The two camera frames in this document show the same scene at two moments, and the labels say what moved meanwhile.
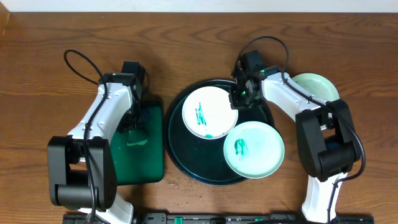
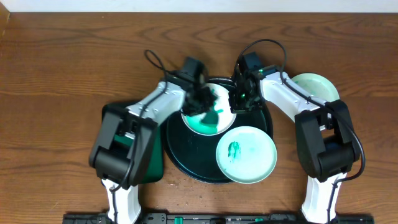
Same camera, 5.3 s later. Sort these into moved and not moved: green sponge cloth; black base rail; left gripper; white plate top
Moved: green sponge cloth; left gripper
Not moved: black base rail; white plate top
